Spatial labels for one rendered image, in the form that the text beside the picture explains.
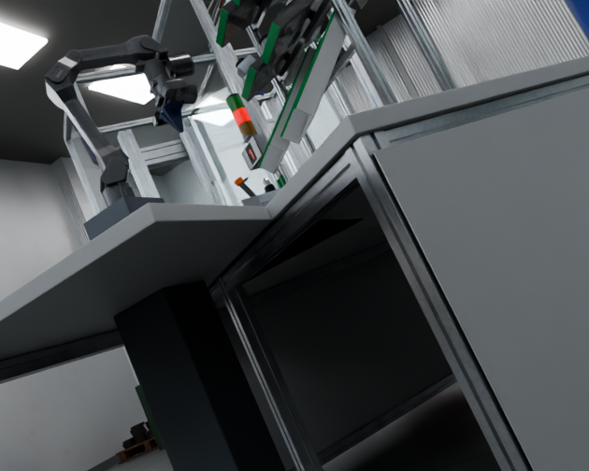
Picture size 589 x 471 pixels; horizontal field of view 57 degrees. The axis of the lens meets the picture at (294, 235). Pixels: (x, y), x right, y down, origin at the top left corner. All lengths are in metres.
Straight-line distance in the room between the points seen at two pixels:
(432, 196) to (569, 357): 0.29
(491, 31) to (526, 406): 10.19
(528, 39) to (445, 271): 10.04
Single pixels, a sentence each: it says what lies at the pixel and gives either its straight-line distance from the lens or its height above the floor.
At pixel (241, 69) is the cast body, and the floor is 1.24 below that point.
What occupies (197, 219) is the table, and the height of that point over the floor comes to 0.83.
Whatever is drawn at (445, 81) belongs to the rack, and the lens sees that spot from 1.26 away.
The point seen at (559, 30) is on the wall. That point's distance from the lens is 10.74.
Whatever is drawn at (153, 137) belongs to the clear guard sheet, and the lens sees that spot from 3.07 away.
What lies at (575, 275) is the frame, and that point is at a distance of 0.92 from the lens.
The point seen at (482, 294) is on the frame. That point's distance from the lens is 0.78.
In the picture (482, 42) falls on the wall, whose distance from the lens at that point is 10.79.
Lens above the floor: 0.62
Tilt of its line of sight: 9 degrees up
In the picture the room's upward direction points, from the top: 25 degrees counter-clockwise
